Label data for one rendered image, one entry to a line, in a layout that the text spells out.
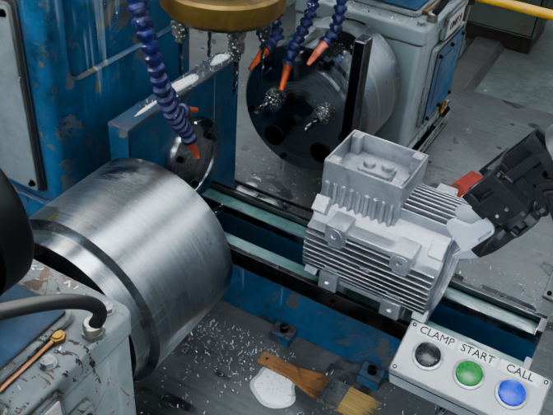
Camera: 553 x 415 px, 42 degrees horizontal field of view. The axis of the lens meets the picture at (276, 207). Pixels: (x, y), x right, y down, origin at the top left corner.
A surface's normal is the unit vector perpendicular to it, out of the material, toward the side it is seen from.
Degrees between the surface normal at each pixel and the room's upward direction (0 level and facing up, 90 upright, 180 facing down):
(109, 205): 6
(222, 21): 90
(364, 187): 90
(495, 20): 90
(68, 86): 90
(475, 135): 0
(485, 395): 24
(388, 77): 62
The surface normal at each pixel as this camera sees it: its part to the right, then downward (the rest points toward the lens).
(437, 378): -0.14, -0.52
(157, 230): 0.56, -0.43
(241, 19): 0.35, 0.59
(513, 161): -0.50, 0.51
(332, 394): 0.07, -0.79
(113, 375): 0.86, 0.35
